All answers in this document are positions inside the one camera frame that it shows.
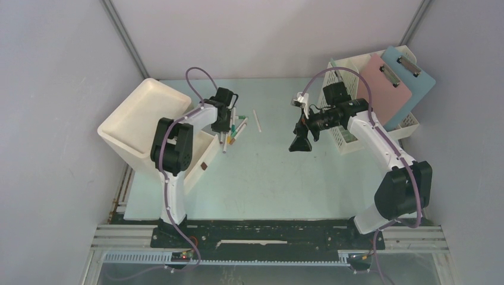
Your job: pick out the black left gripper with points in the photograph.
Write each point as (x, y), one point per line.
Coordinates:
(224, 127)

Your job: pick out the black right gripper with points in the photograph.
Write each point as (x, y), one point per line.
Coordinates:
(301, 142)

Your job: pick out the white chalk stick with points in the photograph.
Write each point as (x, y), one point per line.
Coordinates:
(257, 121)

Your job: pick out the green clipboard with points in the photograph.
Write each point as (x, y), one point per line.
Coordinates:
(336, 71)

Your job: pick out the pink clipboard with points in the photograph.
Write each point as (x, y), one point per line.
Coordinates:
(383, 88)

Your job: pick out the white drawer cabinet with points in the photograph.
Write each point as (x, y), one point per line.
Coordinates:
(130, 129)

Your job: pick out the blue clipboard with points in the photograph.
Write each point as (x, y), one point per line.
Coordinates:
(417, 80)

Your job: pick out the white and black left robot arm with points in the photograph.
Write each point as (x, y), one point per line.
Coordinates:
(172, 147)

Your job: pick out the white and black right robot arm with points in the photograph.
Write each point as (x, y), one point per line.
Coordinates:
(406, 183)

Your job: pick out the white marker teal tip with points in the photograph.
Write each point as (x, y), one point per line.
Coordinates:
(233, 113)

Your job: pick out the white marker green tip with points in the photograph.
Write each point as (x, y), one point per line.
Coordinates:
(240, 126)

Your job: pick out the white marker brown tip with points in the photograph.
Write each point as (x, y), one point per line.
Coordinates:
(238, 133)

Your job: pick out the white marker purple cap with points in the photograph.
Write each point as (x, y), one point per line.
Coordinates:
(225, 146)

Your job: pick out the white perforated file organizer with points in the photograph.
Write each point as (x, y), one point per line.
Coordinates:
(349, 69)

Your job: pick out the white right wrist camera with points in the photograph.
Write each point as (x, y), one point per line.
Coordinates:
(301, 100)

